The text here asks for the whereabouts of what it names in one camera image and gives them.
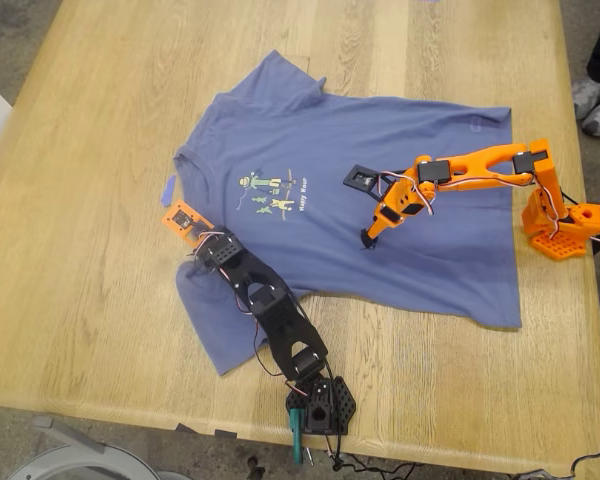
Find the orange perforated arm base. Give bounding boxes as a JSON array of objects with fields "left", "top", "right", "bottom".
[{"left": 520, "top": 198, "right": 600, "bottom": 262}]

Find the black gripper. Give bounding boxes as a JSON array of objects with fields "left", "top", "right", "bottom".
[{"left": 182, "top": 227, "right": 245, "bottom": 280}]

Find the short blue tape strip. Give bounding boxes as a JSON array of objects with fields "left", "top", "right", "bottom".
[{"left": 159, "top": 173, "right": 178, "bottom": 209}]

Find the orange camera mount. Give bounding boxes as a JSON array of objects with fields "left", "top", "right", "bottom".
[{"left": 160, "top": 198, "right": 215, "bottom": 246}]

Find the blue printed T-shirt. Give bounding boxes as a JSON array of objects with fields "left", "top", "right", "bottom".
[{"left": 172, "top": 49, "right": 524, "bottom": 377}]

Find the grey round metal frame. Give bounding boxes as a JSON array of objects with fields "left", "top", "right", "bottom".
[{"left": 7, "top": 414, "right": 191, "bottom": 480}]

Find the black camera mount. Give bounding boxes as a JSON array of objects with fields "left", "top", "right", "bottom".
[{"left": 343, "top": 163, "right": 382, "bottom": 194}]

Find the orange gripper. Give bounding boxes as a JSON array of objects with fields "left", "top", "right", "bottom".
[{"left": 359, "top": 172, "right": 437, "bottom": 250}]

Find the green table clamp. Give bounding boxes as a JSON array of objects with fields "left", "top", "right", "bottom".
[{"left": 288, "top": 408, "right": 306, "bottom": 465}]

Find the black camera cable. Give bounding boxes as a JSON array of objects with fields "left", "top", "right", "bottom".
[{"left": 282, "top": 284, "right": 431, "bottom": 474}]

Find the black perforated arm base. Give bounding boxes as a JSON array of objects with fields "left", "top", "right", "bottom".
[{"left": 284, "top": 375, "right": 357, "bottom": 436}]

